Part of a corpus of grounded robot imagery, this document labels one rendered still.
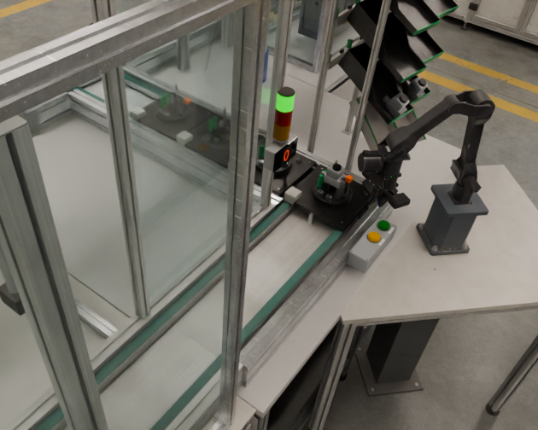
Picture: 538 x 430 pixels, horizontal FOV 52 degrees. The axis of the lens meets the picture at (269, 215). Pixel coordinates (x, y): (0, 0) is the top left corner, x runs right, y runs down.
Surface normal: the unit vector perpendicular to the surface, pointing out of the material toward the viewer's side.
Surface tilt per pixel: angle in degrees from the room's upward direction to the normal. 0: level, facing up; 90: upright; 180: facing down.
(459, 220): 90
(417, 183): 0
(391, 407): 0
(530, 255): 0
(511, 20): 90
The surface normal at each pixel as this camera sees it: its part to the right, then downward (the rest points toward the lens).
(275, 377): 0.08, -0.72
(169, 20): 0.81, 0.45
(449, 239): 0.17, 0.69
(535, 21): -0.58, 0.53
